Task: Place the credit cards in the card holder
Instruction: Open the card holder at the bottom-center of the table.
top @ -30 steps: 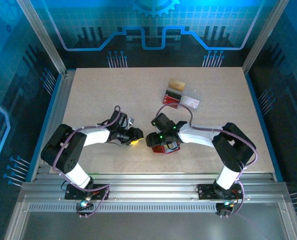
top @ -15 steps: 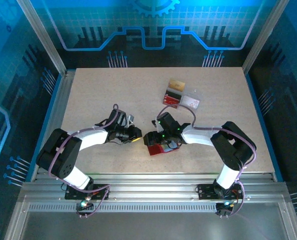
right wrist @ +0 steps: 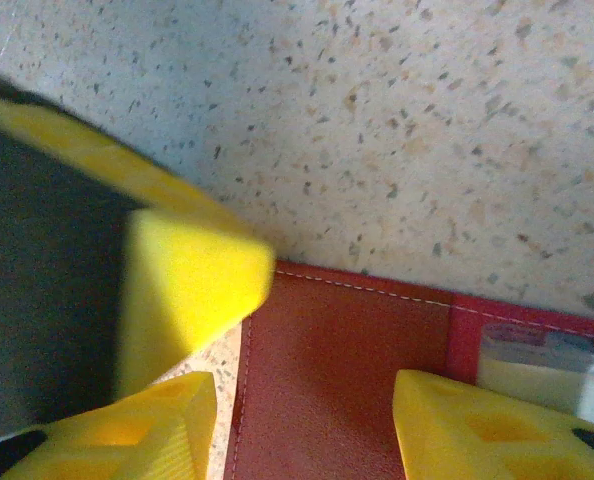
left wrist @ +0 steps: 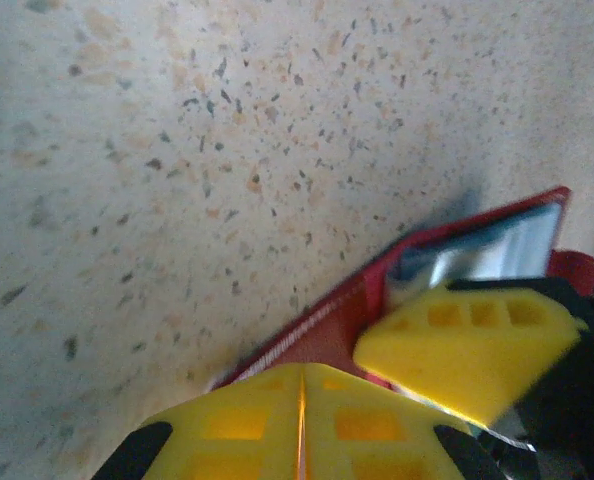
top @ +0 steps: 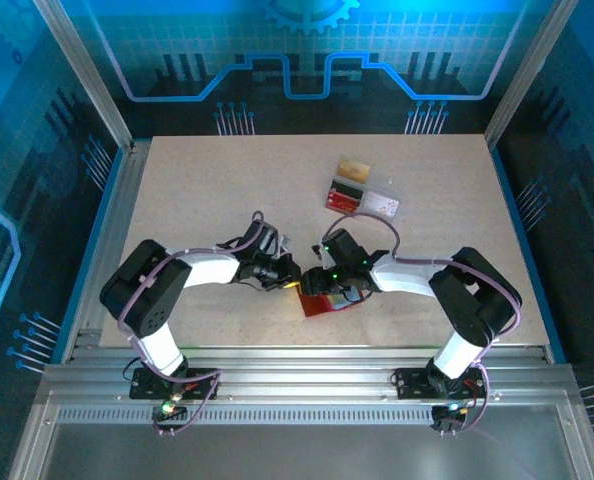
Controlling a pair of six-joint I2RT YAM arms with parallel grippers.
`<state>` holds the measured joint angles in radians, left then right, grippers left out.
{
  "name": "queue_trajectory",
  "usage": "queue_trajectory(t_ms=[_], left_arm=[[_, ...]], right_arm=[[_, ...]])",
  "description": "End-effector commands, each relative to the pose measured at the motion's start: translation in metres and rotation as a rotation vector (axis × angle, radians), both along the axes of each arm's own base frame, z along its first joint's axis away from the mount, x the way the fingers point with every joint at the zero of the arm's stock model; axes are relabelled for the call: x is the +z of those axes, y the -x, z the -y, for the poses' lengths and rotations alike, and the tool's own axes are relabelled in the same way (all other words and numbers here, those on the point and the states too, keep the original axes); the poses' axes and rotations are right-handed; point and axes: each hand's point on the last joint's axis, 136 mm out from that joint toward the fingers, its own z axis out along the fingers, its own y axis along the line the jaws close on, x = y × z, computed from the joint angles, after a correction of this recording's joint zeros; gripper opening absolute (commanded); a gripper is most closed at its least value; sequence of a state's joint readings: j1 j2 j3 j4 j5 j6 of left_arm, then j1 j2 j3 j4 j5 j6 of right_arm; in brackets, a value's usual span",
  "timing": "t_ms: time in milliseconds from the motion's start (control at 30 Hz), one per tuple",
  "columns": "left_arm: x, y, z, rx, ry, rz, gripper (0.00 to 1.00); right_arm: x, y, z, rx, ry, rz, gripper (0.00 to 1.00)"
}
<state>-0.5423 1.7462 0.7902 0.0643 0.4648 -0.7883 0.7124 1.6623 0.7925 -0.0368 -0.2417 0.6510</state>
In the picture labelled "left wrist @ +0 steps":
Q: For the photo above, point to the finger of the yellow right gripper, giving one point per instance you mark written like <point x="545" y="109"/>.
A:
<point x="452" y="360"/>

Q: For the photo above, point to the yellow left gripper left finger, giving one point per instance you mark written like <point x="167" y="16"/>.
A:
<point x="282" y="425"/>

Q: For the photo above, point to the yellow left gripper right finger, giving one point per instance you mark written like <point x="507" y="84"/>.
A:
<point x="322" y="425"/>

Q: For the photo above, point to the red card holder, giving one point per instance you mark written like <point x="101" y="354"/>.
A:
<point x="337" y="325"/>

